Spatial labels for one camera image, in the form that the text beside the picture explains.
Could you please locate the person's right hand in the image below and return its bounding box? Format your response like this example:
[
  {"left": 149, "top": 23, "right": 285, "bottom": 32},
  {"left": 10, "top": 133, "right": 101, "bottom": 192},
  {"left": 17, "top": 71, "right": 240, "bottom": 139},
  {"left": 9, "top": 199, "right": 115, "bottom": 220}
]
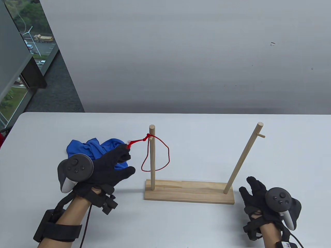
[{"left": 239, "top": 176, "right": 285, "bottom": 226}]

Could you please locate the person's left hand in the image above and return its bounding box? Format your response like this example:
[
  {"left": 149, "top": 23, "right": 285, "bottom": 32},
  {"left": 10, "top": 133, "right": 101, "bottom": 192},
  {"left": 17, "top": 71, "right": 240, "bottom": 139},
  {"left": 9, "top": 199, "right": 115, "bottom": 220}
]
[{"left": 74, "top": 144, "right": 136, "bottom": 199}]

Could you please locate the red elastic cord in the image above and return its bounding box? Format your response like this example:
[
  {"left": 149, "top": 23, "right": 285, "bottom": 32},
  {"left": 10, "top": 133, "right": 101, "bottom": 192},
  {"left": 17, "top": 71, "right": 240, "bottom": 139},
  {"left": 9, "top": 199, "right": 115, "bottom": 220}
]
[{"left": 126, "top": 133, "right": 170, "bottom": 172}]

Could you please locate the blue towel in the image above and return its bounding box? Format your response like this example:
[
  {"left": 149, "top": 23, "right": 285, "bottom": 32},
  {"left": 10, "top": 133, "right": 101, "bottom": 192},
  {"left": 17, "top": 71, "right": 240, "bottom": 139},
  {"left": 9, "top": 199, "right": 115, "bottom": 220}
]
[{"left": 66, "top": 138, "right": 130, "bottom": 171}]

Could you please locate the wooden rack with two posts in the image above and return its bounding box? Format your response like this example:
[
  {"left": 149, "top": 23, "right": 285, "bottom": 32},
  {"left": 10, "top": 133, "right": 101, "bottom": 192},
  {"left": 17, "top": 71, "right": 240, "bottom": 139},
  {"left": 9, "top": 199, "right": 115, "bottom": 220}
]
[{"left": 144, "top": 122, "right": 266, "bottom": 205}]

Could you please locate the person's left forearm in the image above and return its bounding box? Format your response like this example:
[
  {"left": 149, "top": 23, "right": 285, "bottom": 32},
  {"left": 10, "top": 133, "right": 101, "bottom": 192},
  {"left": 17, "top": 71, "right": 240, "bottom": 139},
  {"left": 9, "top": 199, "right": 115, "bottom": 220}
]
[{"left": 37, "top": 187, "right": 93, "bottom": 248}]

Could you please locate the black white handheld controller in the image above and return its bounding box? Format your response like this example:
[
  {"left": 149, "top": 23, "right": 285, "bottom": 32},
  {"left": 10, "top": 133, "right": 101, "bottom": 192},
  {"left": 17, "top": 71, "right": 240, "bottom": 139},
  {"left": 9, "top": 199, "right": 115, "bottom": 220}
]
[
  {"left": 57, "top": 154, "right": 94, "bottom": 193},
  {"left": 265, "top": 187, "right": 302, "bottom": 231}
]

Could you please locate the window with outdoor view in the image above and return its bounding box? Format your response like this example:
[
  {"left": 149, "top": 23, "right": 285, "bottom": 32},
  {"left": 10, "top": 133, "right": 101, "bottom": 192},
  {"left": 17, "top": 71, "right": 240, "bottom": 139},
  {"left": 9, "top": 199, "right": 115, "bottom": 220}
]
[{"left": 0, "top": 0, "right": 60, "bottom": 129}]

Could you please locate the grey partition panel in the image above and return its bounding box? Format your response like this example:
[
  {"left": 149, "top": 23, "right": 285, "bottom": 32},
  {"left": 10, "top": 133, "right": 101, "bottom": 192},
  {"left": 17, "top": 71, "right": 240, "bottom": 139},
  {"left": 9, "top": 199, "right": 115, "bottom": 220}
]
[{"left": 0, "top": 0, "right": 33, "bottom": 101}]

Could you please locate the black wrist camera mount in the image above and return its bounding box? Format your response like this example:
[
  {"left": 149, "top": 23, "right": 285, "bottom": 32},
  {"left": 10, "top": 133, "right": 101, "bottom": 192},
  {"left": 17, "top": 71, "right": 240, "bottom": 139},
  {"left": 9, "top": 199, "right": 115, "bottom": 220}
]
[
  {"left": 243, "top": 220, "right": 263, "bottom": 241},
  {"left": 87, "top": 187, "right": 118, "bottom": 215}
]

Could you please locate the black cable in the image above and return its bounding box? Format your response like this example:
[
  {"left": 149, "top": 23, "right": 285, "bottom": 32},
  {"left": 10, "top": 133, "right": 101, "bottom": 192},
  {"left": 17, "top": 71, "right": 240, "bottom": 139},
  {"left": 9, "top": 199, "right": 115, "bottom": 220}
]
[
  {"left": 80, "top": 204, "right": 93, "bottom": 248},
  {"left": 288, "top": 231, "right": 304, "bottom": 248}
]

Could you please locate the black strapped sensor box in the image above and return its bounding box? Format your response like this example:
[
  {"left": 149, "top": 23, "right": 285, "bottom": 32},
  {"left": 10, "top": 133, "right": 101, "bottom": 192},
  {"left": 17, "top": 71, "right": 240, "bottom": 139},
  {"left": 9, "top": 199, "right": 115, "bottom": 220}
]
[{"left": 33, "top": 209, "right": 82, "bottom": 243}]

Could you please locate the dark window frame block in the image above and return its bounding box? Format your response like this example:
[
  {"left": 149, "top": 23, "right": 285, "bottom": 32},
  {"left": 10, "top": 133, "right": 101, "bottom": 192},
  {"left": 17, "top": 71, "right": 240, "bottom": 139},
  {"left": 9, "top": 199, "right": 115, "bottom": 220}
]
[{"left": 21, "top": 57, "right": 47, "bottom": 89}]

